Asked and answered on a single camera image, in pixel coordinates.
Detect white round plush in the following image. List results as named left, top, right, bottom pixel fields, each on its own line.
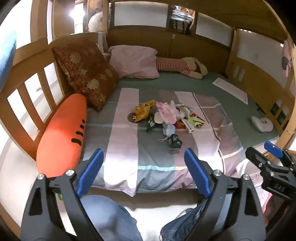
left=88, top=11, right=103, bottom=33

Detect red cardboard box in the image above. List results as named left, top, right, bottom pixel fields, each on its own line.
left=174, top=113, right=206, bottom=130

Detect person's right leg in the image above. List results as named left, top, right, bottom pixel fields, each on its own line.
left=160, top=199, right=209, bottom=241

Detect wooden bunk bed frame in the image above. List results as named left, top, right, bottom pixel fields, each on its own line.
left=0, top=0, right=296, bottom=163

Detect white crumpled paper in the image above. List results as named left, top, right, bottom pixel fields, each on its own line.
left=176, top=104, right=193, bottom=117

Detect black crumpled wrapper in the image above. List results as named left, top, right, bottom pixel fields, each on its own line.
left=167, top=134, right=181, bottom=150

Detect small white box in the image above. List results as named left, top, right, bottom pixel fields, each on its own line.
left=181, top=119, right=196, bottom=134

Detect yellow crumpled wrapper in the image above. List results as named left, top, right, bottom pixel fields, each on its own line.
left=135, top=100, right=157, bottom=122

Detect brown floral cushion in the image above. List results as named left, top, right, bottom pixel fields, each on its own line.
left=52, top=41, right=119, bottom=113

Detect green white wrapper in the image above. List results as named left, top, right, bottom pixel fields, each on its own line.
left=185, top=115, right=203, bottom=128

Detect round dark badge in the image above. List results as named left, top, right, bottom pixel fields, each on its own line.
left=127, top=112, right=140, bottom=123

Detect blue cloth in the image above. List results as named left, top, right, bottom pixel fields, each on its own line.
left=0, top=30, right=17, bottom=91

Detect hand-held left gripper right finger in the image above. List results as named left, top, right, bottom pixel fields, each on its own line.
left=184, top=148, right=267, bottom=241

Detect white paper pad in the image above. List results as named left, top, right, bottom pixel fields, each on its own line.
left=212, top=77, right=248, bottom=105

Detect orange carrot pillow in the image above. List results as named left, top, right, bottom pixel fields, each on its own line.
left=36, top=93, right=88, bottom=178

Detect pink printed cloth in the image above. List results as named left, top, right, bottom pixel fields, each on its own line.
left=281, top=39, right=296, bottom=77

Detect blue face mask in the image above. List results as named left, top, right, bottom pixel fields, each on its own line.
left=158, top=124, right=176, bottom=143

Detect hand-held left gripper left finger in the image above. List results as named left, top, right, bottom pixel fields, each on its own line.
left=20, top=148, right=104, bottom=241

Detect person's knees in jeans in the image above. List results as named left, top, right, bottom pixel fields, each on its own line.
left=80, top=195, right=143, bottom=241

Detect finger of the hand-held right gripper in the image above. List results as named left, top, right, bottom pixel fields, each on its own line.
left=245, top=146, right=270, bottom=172
left=264, top=141, right=296, bottom=171

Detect black green packet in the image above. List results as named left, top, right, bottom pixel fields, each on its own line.
left=146, top=117, right=157, bottom=133

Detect pink grey striped blanket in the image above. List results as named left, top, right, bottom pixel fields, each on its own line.
left=82, top=88, right=245, bottom=197

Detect pink pillow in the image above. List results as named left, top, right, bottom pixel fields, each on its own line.
left=108, top=45, right=160, bottom=79

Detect white plastic device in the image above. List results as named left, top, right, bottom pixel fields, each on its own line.
left=250, top=115, right=274, bottom=133

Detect red striped plush toy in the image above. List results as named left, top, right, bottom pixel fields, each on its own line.
left=156, top=57, right=208, bottom=80

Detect pink plastic bag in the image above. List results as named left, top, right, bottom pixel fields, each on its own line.
left=155, top=100, right=180, bottom=124

